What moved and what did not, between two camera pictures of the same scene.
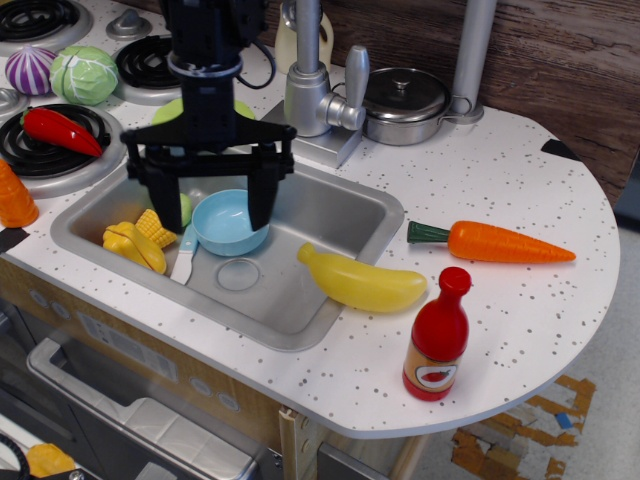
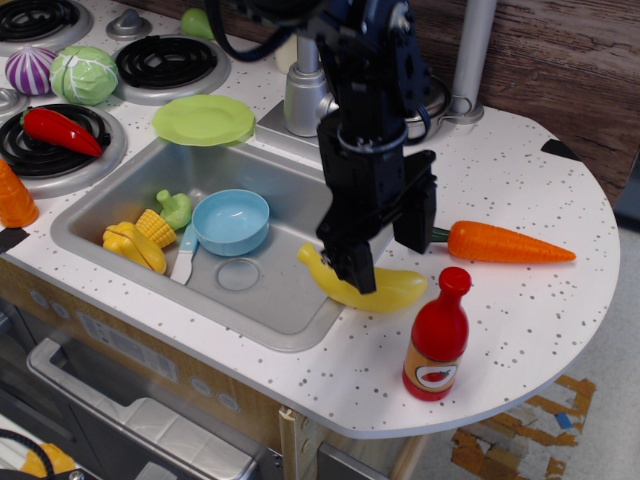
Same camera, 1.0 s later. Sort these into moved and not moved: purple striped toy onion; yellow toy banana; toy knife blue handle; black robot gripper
Moved: black robot gripper
Not moved: yellow toy banana; purple striped toy onion; toy knife blue handle
